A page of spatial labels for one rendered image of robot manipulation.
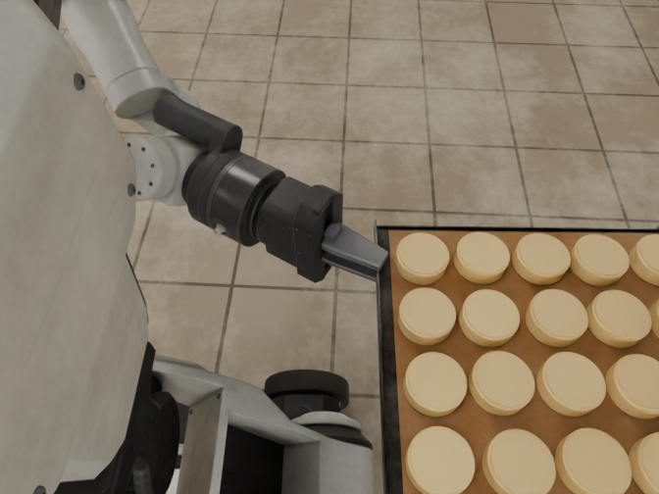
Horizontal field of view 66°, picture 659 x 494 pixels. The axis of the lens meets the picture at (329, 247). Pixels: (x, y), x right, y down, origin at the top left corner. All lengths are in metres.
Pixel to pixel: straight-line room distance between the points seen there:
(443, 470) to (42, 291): 0.30
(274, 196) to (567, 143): 1.61
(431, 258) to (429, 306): 0.05
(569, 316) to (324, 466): 0.36
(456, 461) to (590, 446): 0.10
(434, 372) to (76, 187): 0.30
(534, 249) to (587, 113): 1.66
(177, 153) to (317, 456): 0.40
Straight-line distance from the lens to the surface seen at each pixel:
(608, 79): 2.35
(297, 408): 1.08
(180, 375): 0.57
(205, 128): 0.55
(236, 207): 0.51
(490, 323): 0.47
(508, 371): 0.46
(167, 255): 1.61
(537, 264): 0.52
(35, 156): 0.24
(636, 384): 0.49
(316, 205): 0.46
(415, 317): 0.46
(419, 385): 0.43
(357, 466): 0.75
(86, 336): 0.28
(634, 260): 0.57
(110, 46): 0.62
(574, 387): 0.47
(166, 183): 0.55
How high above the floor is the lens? 1.29
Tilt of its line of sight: 56 degrees down
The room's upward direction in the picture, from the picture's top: straight up
